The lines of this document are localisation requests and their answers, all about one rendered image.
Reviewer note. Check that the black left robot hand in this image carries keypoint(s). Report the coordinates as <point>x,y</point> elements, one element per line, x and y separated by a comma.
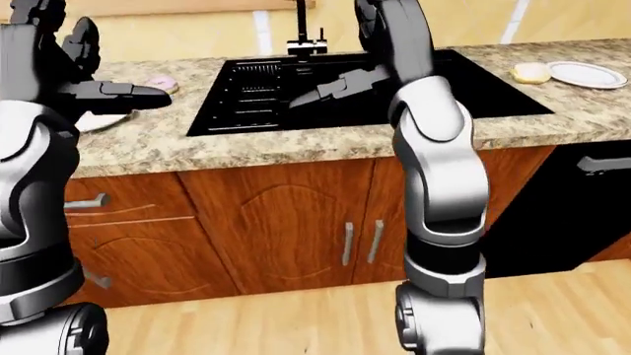
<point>74,92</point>

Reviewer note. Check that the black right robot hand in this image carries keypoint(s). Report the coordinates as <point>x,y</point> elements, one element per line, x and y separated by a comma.
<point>409,44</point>

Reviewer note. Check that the pink frosted donut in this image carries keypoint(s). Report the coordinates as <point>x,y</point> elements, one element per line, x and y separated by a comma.
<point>166,82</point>

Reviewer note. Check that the black kitchen sink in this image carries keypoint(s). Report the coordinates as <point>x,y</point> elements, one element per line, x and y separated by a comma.
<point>345,118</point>

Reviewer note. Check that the black sink faucet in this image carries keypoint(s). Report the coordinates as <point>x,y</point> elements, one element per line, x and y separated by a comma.
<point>301,22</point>

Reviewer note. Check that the wooden cabinet drawer front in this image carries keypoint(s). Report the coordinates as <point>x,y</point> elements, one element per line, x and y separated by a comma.
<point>148,196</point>

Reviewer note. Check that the wooden cabinet door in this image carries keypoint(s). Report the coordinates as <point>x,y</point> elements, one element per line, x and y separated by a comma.
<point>158,259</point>
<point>389,207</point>
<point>276,222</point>

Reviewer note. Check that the white plate with dark rim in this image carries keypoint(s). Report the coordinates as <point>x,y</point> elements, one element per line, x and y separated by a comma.
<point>586,74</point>

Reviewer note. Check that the black dishwasher front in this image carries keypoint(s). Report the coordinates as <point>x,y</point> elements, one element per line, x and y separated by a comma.
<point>552,222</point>

